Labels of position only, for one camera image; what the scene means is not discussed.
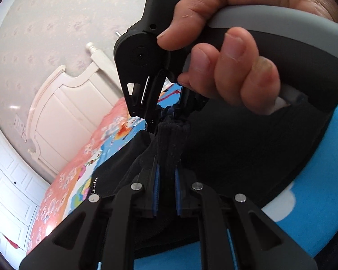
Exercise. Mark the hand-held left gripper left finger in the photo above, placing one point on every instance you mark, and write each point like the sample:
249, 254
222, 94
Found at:
156, 191

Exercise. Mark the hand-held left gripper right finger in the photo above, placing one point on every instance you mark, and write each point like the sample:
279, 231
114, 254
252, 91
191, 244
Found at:
178, 194

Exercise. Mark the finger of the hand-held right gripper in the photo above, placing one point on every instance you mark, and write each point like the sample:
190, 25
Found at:
190, 102
153, 98

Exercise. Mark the black pants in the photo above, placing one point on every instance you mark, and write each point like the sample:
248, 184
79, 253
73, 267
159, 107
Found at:
228, 152

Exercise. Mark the person's right hand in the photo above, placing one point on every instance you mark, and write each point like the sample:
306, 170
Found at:
202, 5

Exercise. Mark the pink floral blanket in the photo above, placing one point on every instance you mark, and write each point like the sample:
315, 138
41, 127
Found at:
73, 171

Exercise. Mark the white wooden headboard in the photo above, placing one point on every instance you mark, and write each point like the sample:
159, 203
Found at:
67, 112

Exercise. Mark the blue cartoon bed sheet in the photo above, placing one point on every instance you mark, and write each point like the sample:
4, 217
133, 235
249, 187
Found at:
312, 180

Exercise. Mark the white wardrobe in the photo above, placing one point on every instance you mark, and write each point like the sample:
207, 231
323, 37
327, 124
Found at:
11, 191

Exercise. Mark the red paper decoration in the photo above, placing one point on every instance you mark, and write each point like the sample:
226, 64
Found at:
11, 242

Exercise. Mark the wall switch panel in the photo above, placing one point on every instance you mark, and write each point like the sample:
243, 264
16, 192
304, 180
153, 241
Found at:
19, 123

